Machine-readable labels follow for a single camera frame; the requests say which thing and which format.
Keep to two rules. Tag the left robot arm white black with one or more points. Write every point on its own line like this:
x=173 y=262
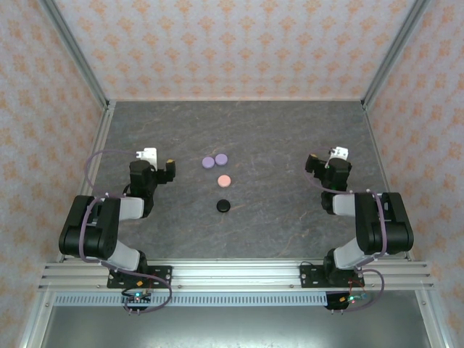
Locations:
x=90 y=232

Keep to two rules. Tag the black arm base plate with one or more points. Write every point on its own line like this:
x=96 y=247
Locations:
x=163 y=277
x=310 y=277

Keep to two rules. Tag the grey metal sheet panel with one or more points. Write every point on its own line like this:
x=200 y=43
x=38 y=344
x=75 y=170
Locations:
x=235 y=330

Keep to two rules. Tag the black earbud charging case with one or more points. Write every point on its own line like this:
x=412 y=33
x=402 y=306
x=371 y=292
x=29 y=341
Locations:
x=223 y=206

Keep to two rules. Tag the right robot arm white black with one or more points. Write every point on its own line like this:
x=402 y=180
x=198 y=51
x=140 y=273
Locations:
x=391 y=224

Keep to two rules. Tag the aluminium frame post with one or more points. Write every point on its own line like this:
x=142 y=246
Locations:
x=396 y=50
x=75 y=50

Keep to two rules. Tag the controller board with LED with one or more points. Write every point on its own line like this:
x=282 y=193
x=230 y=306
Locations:
x=342 y=301
x=137 y=299

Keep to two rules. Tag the pink earbud charging case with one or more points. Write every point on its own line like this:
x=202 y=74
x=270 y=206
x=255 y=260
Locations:
x=224 y=181

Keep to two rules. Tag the purple earbud charging case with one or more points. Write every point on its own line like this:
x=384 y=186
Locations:
x=208 y=162
x=220 y=158

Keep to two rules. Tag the short aluminium frame rail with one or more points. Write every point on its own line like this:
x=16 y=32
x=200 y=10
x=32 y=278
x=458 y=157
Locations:
x=34 y=322
x=431 y=322

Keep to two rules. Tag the wide aluminium mounting rail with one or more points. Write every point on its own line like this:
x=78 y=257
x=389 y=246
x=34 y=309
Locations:
x=235 y=275

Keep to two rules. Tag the aluminium table edge rail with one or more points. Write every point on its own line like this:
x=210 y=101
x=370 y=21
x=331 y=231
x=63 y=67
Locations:
x=100 y=141
x=376 y=141

